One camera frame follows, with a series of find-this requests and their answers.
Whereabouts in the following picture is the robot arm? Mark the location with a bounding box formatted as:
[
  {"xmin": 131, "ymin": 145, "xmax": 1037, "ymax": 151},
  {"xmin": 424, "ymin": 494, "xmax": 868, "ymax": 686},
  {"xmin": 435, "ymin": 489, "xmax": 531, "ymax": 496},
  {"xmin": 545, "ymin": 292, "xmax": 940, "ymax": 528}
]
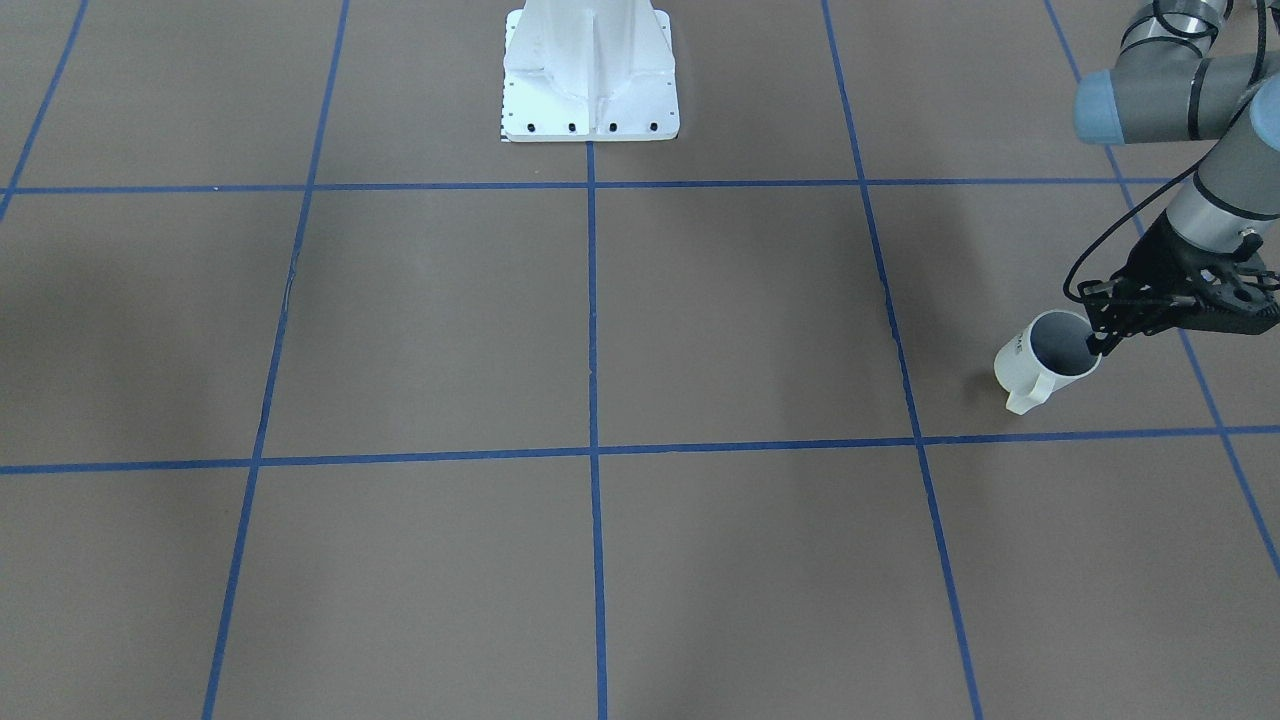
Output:
[{"xmin": 1062, "ymin": 1, "xmax": 1279, "ymax": 357}]

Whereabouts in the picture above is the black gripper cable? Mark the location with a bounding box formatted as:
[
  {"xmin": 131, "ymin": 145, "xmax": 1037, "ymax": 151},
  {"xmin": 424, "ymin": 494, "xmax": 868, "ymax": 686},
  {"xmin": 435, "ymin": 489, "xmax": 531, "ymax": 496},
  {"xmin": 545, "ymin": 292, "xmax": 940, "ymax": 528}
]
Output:
[{"xmin": 1062, "ymin": 170, "xmax": 1201, "ymax": 306}]

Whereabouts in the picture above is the white ceramic mug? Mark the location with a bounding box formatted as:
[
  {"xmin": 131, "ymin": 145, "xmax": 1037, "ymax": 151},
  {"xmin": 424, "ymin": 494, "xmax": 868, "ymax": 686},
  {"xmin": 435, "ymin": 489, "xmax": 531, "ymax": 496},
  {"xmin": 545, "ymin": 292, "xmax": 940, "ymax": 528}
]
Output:
[{"xmin": 993, "ymin": 310, "xmax": 1101, "ymax": 415}]

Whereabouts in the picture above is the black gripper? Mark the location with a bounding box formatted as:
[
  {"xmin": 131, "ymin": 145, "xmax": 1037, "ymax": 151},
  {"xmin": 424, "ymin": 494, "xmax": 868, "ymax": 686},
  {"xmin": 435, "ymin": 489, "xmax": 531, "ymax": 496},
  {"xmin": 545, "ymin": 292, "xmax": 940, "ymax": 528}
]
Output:
[{"xmin": 1078, "ymin": 217, "xmax": 1279, "ymax": 357}]

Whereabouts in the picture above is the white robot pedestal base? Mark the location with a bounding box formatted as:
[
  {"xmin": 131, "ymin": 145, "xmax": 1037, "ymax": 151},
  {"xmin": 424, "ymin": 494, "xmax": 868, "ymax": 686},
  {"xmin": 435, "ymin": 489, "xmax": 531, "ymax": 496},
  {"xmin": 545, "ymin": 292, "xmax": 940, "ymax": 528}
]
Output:
[{"xmin": 500, "ymin": 1, "xmax": 681, "ymax": 143}]

